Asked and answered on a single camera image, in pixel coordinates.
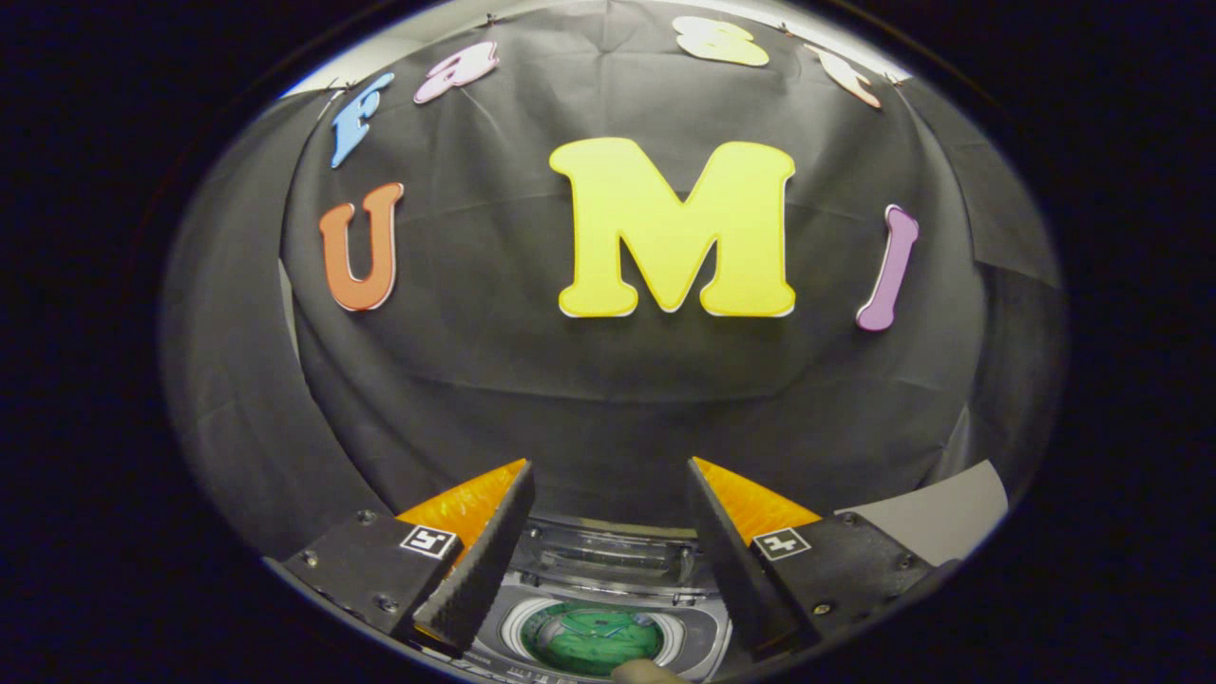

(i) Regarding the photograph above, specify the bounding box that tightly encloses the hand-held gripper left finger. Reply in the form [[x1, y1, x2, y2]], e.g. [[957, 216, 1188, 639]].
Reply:
[[280, 459, 536, 656]]

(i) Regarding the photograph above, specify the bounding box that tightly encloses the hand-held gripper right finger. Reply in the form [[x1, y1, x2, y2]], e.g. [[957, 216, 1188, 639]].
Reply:
[[686, 456, 960, 661]]

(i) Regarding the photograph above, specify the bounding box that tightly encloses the grey washing machine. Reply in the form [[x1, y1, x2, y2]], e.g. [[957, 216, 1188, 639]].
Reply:
[[446, 513, 737, 684]]

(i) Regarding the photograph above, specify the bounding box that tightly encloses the green polo shirt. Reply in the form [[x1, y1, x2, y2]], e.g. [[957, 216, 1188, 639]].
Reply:
[[521, 603, 666, 677]]

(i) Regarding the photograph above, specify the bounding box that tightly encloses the black backdrop cloth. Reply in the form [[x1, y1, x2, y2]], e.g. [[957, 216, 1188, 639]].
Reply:
[[157, 0, 1065, 571]]

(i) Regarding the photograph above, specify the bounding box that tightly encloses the white cabinet with grey top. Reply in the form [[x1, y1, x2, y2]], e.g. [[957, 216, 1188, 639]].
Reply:
[[841, 460, 1010, 568]]

